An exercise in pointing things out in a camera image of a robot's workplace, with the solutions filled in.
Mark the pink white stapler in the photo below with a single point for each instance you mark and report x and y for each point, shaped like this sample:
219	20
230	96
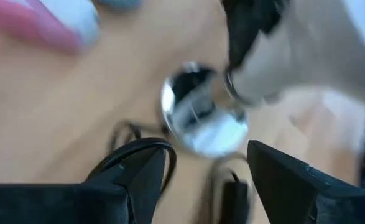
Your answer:
30	28

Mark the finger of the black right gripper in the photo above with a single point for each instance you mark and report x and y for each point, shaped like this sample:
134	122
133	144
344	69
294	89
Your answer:
244	25

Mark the white globe lightbulb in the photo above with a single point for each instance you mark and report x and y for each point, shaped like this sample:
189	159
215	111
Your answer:
309	46

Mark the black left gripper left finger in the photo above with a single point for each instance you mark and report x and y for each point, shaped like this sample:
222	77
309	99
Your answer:
61	205

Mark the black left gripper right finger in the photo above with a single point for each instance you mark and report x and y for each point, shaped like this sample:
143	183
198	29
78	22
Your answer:
294	199

